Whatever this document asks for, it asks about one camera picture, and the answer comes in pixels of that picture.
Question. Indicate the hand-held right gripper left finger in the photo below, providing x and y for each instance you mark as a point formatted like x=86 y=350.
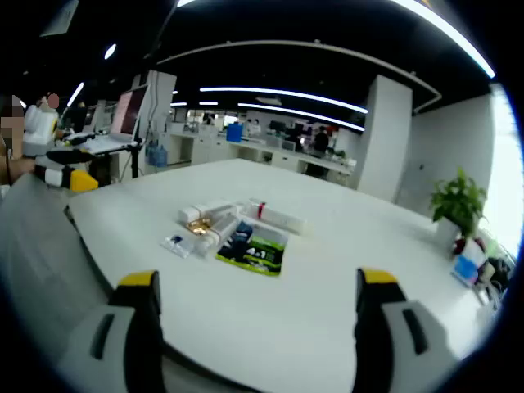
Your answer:
x=143 y=327

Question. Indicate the clear skincare sachet blue label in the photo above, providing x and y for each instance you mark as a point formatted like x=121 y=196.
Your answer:
x=176 y=243

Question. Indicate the small clear skincare bottle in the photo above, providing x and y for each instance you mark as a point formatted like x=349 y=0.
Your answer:
x=204 y=245

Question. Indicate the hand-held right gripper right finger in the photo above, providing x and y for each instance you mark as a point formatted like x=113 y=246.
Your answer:
x=372 y=327

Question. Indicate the green black skincare pouch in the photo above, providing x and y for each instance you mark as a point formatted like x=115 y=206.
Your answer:
x=254 y=258

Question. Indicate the blue storage box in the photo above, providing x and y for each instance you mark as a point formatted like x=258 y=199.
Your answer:
x=235 y=132

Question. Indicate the blue water jug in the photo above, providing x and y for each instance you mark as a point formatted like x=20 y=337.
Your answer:
x=151 y=155
x=161 y=157

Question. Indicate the black bundle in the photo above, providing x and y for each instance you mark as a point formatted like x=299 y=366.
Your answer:
x=497 y=270

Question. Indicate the computer monitor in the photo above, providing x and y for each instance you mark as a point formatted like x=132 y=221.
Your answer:
x=127 y=112

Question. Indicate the white skincare bottle clear cap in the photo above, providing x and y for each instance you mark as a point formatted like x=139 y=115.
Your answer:
x=223 y=229

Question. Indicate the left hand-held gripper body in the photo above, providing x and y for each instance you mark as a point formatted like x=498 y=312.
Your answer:
x=39 y=131

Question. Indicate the long white counter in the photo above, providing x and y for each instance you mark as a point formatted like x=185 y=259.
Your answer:
x=245 y=151

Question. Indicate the tall white skincare tube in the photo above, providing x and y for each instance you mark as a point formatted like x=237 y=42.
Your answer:
x=192 y=213

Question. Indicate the long ceiling light strip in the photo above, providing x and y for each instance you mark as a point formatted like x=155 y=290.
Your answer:
x=286 y=93
x=307 y=116

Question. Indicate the green plant in white pot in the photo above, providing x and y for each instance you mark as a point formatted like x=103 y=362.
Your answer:
x=458 y=200

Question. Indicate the gold foil skincare sachet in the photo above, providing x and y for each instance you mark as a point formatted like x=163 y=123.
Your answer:
x=198 y=227

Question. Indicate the blue tissue box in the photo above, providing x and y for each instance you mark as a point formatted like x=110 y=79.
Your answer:
x=464 y=268

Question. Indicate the grey mesh office chair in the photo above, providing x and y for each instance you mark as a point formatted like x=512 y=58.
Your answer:
x=32 y=245

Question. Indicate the white monitor trolley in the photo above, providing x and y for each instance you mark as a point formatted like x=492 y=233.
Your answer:
x=106 y=144

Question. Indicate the dark red flower pot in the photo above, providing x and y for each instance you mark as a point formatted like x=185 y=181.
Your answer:
x=460 y=245

